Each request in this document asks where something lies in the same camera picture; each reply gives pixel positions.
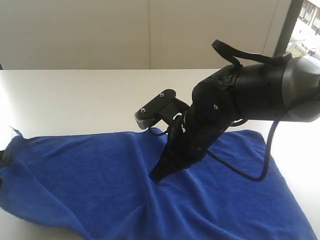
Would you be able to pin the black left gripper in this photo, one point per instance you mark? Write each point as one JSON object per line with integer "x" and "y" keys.
{"x": 5, "y": 158}

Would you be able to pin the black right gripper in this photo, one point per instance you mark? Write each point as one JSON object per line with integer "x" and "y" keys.
{"x": 189, "y": 137}

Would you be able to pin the blue microfiber towel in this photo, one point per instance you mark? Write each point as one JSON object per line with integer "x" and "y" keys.
{"x": 98, "y": 187}

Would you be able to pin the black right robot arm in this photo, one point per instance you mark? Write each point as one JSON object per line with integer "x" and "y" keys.
{"x": 289, "y": 92}

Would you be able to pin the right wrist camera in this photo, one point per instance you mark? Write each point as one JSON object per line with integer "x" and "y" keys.
{"x": 164, "y": 107}

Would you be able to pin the dark window frame post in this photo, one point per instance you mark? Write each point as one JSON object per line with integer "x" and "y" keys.
{"x": 288, "y": 26}

